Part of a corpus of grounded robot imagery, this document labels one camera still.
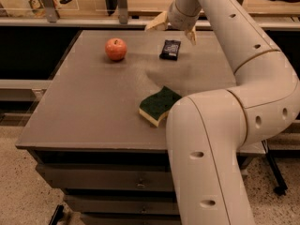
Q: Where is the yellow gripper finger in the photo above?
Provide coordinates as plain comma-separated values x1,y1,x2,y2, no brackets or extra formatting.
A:
145,11,168,31
185,26,197,45

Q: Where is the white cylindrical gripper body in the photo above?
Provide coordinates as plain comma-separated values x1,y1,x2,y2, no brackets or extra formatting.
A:
167,0,202,31

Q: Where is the dark blue rxbar wrapper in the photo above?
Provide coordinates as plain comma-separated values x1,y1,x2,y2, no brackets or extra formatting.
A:
159,40,181,61

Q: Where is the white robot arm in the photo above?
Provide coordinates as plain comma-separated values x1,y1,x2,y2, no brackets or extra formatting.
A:
147,0,300,225

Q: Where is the red apple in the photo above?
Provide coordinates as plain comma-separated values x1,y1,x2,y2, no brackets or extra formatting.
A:
105,37,128,61

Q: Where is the green and yellow sponge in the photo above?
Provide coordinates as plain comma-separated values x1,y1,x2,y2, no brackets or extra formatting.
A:
139,86,182,127

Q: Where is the colourful package on shelf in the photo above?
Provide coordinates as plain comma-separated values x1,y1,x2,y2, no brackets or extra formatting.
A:
28,0,58,22

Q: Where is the grey drawer cabinet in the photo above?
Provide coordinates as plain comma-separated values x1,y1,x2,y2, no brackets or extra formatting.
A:
15,30,266,225

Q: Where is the wooden shelf with metal posts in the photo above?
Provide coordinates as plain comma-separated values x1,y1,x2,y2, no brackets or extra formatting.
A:
0,0,300,30

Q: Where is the black metal stand leg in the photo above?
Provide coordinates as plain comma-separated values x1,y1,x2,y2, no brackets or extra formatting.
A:
262,140,288,196

